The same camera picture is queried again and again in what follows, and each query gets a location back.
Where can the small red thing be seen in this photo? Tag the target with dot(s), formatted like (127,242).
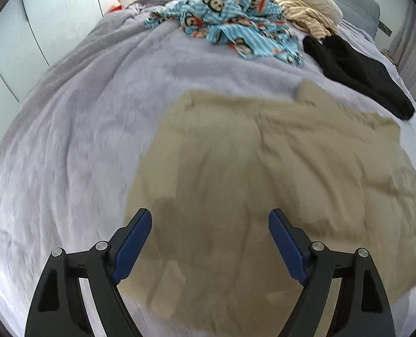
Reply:
(116,7)

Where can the blue monkey print garment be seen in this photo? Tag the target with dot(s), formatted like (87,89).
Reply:
(229,14)

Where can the beige puffer jacket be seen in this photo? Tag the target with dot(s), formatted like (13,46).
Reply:
(246,161)

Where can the plain blue-grey pillow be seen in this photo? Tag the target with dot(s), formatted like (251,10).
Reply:
(355,3)

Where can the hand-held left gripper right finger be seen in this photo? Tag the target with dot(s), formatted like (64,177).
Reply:
(287,249)

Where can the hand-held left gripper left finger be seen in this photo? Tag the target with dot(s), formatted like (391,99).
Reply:
(132,249)

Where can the lavender plush blanket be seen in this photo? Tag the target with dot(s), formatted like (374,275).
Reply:
(88,112)

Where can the beige striped garment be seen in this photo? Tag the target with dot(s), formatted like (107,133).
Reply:
(306,17)

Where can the black folded garment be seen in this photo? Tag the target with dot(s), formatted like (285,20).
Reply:
(355,70)

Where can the white wardrobe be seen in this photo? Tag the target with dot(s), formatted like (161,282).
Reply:
(36,24)

